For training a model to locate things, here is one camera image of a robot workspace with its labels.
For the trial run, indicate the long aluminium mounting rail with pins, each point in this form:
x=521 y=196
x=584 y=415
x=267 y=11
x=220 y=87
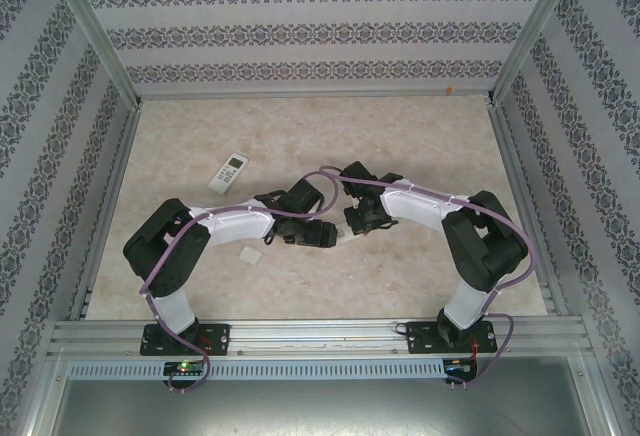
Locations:
x=320 y=336

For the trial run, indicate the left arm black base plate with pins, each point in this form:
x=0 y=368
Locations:
x=215 y=338

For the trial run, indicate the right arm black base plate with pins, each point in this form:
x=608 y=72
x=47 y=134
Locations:
x=422 y=338

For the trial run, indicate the grey metal sheet panel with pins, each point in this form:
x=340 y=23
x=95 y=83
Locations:
x=320 y=411

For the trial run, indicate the aluminium frame post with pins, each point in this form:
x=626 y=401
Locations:
x=534 y=31
x=97 y=31

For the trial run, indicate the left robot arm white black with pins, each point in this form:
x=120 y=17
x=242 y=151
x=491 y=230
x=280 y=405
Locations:
x=235 y=221

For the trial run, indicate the white battery cover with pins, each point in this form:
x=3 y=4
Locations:
x=251 y=254

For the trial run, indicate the thin aluminium wall rail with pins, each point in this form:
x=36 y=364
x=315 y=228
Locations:
x=315 y=98

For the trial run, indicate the white remote with display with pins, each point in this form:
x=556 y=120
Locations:
x=228 y=173

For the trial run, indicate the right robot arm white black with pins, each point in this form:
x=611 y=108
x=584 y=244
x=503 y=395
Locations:
x=415 y=206

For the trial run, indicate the aluminium side rail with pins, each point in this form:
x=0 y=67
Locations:
x=529 y=206
x=106 y=208

